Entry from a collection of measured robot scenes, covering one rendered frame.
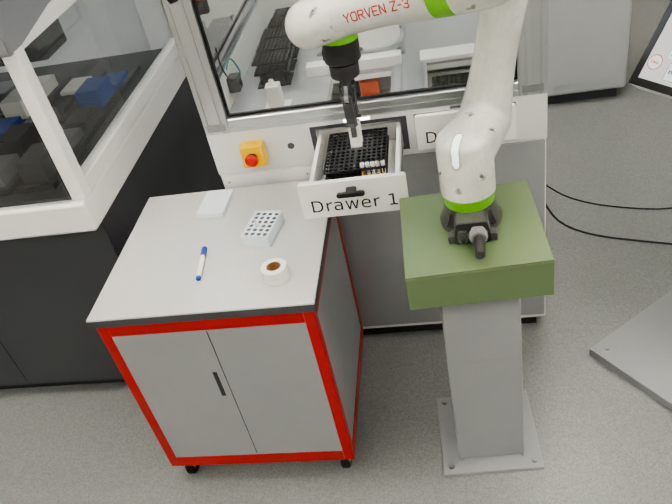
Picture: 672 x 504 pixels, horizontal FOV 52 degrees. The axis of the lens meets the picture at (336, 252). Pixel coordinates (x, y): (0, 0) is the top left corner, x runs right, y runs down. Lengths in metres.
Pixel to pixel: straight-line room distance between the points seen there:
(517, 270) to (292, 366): 0.68
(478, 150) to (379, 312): 1.13
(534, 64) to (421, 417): 1.18
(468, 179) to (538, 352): 1.11
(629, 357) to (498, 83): 1.21
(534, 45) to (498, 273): 0.71
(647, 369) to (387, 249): 0.94
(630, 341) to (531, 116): 0.90
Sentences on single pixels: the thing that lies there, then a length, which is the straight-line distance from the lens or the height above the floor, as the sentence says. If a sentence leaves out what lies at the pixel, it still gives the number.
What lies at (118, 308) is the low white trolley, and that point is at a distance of 1.94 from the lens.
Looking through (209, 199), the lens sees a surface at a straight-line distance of 2.20.
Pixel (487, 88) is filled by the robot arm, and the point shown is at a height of 1.15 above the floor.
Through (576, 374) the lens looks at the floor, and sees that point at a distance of 2.52.
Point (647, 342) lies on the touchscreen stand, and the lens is 2.59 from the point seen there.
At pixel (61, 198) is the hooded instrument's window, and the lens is 2.19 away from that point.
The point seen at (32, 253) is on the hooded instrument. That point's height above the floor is 0.69.
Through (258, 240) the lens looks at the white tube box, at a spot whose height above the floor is 0.78.
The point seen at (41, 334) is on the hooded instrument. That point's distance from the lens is 2.74.
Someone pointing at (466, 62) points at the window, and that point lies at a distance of 2.04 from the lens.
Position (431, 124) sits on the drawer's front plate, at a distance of 2.08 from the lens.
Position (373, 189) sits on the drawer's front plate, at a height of 0.89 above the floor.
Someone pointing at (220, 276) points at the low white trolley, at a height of 0.76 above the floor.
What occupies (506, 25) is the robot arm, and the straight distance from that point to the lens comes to 1.61.
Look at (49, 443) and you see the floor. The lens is 2.83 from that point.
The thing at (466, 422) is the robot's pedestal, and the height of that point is 0.20.
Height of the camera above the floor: 1.89
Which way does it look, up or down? 37 degrees down
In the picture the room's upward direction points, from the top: 13 degrees counter-clockwise
